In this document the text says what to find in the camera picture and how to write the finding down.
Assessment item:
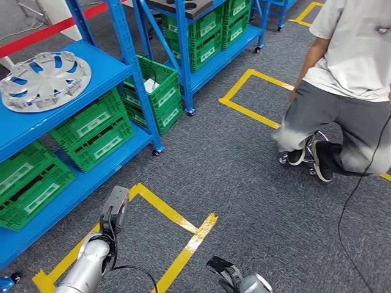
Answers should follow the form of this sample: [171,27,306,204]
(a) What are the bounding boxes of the green folded plastic crate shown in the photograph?
[66,117,136,174]
[124,96,184,137]
[0,140,66,205]
[48,87,128,150]
[166,30,223,74]
[0,165,76,232]
[221,14,252,51]
[161,5,224,43]
[222,0,253,23]

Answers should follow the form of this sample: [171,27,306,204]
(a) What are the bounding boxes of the silver wheel hubcap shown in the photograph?
[0,51,92,114]

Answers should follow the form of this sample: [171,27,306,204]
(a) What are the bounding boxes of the white office desk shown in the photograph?
[36,0,83,42]
[0,56,16,72]

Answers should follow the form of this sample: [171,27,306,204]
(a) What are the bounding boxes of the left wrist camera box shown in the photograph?
[99,186,130,244]

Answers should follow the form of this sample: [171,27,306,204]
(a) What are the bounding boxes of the long red barrier belt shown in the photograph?
[0,0,129,59]

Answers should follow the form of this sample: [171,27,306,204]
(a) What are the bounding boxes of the white paper piece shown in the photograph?
[143,78,160,94]

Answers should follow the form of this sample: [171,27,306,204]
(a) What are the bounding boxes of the blue metal shelf rack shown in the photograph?
[249,0,297,32]
[131,0,271,117]
[0,0,165,293]

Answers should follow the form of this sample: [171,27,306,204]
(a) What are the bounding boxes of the chrome rolling stool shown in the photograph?
[279,130,331,176]

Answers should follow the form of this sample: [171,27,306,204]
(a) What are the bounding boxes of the dark grey moulded tray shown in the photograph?
[146,0,214,20]

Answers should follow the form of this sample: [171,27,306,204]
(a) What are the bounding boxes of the thick black cable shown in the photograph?
[111,264,158,293]

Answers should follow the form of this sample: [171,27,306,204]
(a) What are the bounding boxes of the person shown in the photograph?
[271,0,391,184]

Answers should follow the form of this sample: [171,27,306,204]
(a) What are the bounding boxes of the thin black cable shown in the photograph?
[337,113,391,293]

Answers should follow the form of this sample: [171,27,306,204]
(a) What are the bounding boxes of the yellow floor tape square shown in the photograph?
[32,183,219,293]

